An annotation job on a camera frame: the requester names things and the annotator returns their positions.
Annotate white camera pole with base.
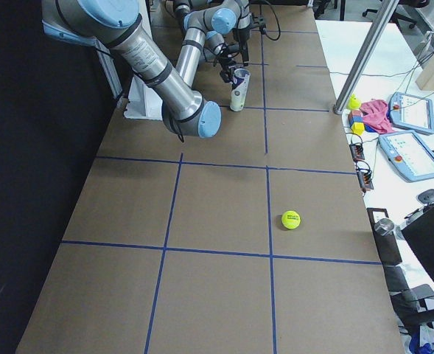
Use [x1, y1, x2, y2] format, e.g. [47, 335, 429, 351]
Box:
[124, 76, 162, 121]

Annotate black power adapter far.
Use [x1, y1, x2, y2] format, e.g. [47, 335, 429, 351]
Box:
[349, 133, 365, 162]

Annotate silver metal cylinder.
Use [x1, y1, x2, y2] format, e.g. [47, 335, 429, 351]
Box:
[374, 218, 395, 236]

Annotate red and blue block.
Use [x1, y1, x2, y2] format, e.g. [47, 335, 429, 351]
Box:
[348, 109, 363, 128]

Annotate teach pendant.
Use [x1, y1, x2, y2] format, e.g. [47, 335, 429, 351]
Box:
[388, 91, 434, 135]
[379, 130, 434, 182]

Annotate yellow cube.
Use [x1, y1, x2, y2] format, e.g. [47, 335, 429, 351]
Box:
[351, 121, 365, 136]

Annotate yellow tennis ball with logo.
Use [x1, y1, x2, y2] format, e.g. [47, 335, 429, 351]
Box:
[281, 210, 301, 230]

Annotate yellow balls on side table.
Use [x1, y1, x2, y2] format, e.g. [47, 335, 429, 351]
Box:
[346, 94, 362, 111]

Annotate far teach pendant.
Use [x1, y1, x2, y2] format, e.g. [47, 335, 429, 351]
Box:
[388, 91, 434, 135]

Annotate black computer mouse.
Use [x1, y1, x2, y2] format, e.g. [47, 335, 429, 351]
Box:
[417, 189, 434, 205]

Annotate near teach pendant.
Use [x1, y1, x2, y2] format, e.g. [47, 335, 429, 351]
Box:
[379, 130, 434, 182]

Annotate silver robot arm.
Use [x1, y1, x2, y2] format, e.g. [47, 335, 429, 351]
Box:
[173, 1, 242, 86]
[41, 1, 252, 139]

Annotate aluminium frame post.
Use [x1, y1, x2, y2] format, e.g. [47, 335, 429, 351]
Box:
[332, 0, 399, 115]

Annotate pink cloth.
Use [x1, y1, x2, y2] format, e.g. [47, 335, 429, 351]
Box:
[360, 100, 394, 134]

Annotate clear tennis ball tube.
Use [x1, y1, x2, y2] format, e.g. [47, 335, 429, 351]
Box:
[230, 68, 251, 112]

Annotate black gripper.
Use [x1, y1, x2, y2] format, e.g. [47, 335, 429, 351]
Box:
[218, 44, 249, 83]
[234, 27, 250, 48]

